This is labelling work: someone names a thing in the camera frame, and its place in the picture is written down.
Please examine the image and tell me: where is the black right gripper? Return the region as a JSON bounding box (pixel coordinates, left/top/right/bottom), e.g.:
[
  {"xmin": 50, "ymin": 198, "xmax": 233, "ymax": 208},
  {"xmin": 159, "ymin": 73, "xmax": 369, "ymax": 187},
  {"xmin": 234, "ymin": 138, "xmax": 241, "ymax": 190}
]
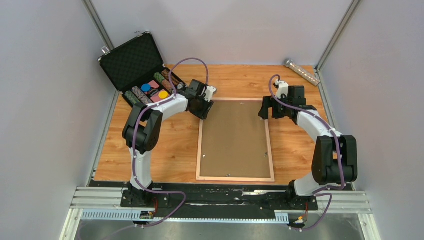
[{"xmin": 258, "ymin": 93, "xmax": 292, "ymax": 120}]

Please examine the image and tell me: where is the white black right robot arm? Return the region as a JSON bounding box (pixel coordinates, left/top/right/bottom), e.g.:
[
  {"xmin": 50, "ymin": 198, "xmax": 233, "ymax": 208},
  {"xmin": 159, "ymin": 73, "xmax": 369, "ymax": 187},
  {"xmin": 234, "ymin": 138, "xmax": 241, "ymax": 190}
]
[{"xmin": 258, "ymin": 85, "xmax": 358, "ymax": 209}]

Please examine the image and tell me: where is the aluminium enclosure post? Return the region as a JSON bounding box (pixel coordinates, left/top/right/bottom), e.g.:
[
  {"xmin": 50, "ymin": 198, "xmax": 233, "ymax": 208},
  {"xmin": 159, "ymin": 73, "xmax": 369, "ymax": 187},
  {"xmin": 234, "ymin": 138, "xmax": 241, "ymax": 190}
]
[
  {"xmin": 315, "ymin": 0, "xmax": 363, "ymax": 72},
  {"xmin": 82, "ymin": 0, "xmax": 115, "ymax": 54}
]

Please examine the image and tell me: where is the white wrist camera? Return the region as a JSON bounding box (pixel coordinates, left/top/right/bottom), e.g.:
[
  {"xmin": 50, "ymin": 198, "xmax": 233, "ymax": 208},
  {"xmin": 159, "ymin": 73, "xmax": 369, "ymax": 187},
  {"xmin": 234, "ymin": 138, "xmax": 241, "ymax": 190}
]
[
  {"xmin": 202, "ymin": 85, "xmax": 217, "ymax": 102},
  {"xmin": 273, "ymin": 81, "xmax": 289, "ymax": 99}
]

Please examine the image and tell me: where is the glittery silver tube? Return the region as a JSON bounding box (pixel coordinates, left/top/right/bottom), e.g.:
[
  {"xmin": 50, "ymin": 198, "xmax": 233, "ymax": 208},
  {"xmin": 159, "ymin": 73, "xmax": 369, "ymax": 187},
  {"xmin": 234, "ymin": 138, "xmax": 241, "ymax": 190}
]
[{"xmin": 283, "ymin": 58, "xmax": 321, "ymax": 87}]

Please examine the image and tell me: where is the wooden picture frame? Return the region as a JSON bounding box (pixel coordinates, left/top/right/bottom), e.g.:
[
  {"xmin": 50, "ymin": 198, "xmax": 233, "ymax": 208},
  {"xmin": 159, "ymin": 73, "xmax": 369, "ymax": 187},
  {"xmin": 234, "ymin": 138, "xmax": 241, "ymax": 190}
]
[{"xmin": 195, "ymin": 97, "xmax": 276, "ymax": 183}]

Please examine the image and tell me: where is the yellow poker chip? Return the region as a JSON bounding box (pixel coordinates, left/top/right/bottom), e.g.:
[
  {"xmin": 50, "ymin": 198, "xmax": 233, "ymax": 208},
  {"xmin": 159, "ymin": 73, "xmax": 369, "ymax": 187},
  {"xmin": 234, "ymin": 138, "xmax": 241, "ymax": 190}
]
[{"xmin": 158, "ymin": 90, "xmax": 169, "ymax": 99}]

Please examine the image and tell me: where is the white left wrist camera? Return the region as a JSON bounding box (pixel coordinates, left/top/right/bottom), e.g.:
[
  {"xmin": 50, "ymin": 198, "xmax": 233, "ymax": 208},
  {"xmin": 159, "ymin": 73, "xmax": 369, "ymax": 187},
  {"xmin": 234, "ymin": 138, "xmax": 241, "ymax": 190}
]
[{"xmin": 202, "ymin": 85, "xmax": 217, "ymax": 102}]

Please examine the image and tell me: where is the brown backing board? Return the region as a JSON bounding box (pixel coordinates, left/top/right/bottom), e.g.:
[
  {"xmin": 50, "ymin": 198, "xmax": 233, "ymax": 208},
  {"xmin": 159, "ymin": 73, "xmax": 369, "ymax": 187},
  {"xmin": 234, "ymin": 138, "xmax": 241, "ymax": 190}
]
[{"xmin": 199, "ymin": 100, "xmax": 272, "ymax": 180}]

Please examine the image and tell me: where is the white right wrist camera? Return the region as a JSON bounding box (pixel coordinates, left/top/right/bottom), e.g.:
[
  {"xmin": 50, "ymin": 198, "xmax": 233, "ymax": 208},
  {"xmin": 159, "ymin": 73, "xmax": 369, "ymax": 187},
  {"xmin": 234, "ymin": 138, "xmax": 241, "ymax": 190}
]
[{"xmin": 273, "ymin": 81, "xmax": 289, "ymax": 99}]

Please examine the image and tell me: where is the aluminium front rail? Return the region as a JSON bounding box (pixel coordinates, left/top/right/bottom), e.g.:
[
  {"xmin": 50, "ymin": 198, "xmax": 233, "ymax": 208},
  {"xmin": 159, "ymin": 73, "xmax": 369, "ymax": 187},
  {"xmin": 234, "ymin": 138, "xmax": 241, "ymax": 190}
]
[{"xmin": 61, "ymin": 182, "xmax": 380, "ymax": 240}]

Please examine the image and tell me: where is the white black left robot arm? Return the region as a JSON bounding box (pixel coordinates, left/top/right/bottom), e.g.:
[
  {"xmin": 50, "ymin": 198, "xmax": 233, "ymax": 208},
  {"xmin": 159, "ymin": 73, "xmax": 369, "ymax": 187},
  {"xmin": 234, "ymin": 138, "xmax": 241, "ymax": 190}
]
[{"xmin": 122, "ymin": 80, "xmax": 217, "ymax": 207}]

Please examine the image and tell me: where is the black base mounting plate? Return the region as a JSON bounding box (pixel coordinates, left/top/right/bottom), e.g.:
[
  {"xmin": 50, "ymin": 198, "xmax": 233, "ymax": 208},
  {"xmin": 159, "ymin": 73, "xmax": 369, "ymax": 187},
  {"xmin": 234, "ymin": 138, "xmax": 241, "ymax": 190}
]
[{"xmin": 89, "ymin": 180, "xmax": 354, "ymax": 221}]

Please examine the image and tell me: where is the black poker chip case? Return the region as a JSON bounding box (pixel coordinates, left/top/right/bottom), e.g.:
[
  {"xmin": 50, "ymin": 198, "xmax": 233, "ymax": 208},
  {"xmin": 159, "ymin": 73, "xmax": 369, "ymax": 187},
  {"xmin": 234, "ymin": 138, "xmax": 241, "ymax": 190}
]
[{"xmin": 98, "ymin": 31, "xmax": 188, "ymax": 107}]

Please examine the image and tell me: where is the left aluminium enclosure post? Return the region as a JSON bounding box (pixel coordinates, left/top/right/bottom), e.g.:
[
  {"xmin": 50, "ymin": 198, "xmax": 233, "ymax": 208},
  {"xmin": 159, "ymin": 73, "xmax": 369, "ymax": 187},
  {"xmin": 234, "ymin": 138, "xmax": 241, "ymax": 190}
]
[{"xmin": 82, "ymin": 0, "xmax": 115, "ymax": 54}]

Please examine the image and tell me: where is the blue poker chip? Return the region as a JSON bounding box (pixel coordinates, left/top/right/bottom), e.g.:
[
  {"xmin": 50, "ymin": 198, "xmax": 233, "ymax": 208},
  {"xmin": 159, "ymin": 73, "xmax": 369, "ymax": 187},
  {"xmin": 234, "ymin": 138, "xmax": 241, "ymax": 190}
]
[{"xmin": 141, "ymin": 83, "xmax": 152, "ymax": 92}]

